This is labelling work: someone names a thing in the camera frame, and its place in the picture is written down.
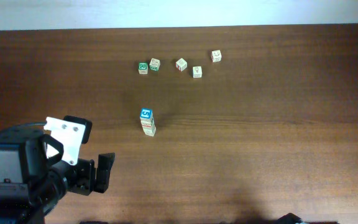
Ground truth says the wooden block bulb drawing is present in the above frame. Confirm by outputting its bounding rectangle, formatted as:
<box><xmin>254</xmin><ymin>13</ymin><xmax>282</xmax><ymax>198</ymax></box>
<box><xmin>193</xmin><ymin>66</ymin><xmax>203</xmax><ymax>78</ymax></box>

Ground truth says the wooden block circle drawing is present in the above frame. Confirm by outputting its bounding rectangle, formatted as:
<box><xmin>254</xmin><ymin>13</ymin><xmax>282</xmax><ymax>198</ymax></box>
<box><xmin>175</xmin><ymin>58</ymin><xmax>188</xmax><ymax>72</ymax></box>

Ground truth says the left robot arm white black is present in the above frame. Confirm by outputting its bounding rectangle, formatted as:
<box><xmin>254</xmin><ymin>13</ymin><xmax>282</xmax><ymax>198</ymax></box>
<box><xmin>0</xmin><ymin>115</ymin><xmax>115</xmax><ymax>223</ymax></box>

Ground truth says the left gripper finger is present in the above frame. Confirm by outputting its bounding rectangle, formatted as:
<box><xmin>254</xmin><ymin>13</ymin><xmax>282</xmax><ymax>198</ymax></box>
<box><xmin>63</xmin><ymin>115</ymin><xmax>93</xmax><ymax>144</ymax></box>
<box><xmin>95</xmin><ymin>152</ymin><xmax>115</xmax><ymax>193</ymax></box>

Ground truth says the red A letter block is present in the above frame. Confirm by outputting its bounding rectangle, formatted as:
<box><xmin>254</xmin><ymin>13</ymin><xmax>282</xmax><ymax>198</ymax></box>
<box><xmin>142</xmin><ymin>126</ymin><xmax>156</xmax><ymax>132</ymax></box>

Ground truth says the red E letter block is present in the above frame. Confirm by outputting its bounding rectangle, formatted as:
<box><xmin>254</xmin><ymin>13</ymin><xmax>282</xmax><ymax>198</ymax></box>
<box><xmin>140</xmin><ymin>118</ymin><xmax>154</xmax><ymax>124</ymax></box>

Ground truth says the wooden J block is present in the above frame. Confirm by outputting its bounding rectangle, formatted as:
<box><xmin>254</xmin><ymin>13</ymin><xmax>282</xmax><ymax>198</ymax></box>
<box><xmin>139</xmin><ymin>108</ymin><xmax>153</xmax><ymax>120</ymax></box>

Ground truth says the green R letter block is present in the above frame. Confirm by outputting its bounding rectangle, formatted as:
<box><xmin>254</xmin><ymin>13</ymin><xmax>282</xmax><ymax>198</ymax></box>
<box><xmin>138</xmin><ymin>62</ymin><xmax>149</xmax><ymax>75</ymax></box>

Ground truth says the wooden block far right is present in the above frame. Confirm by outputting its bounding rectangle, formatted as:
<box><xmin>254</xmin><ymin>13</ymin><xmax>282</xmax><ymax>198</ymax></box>
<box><xmin>211</xmin><ymin>50</ymin><xmax>222</xmax><ymax>62</ymax></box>

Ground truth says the wooden block with drawing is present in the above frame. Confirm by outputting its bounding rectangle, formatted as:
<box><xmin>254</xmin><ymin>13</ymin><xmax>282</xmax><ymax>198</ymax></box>
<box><xmin>144</xmin><ymin>129</ymin><xmax>155</xmax><ymax>136</ymax></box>

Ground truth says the green edged wooden block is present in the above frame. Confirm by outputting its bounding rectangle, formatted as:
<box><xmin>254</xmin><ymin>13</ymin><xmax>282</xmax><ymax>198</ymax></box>
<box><xmin>149</xmin><ymin>58</ymin><xmax>161</xmax><ymax>72</ymax></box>

